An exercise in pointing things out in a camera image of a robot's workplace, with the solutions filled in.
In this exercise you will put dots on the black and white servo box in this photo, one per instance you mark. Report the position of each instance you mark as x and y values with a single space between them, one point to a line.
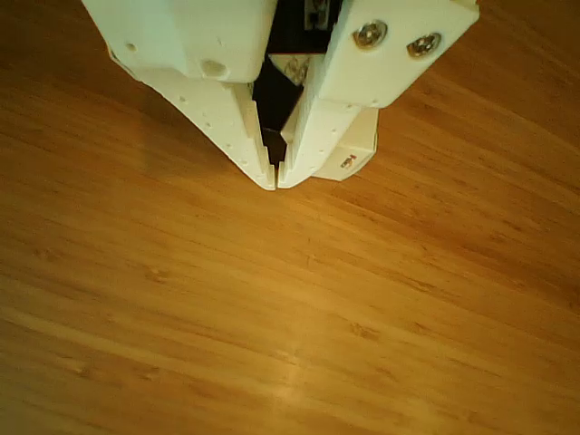
358 136

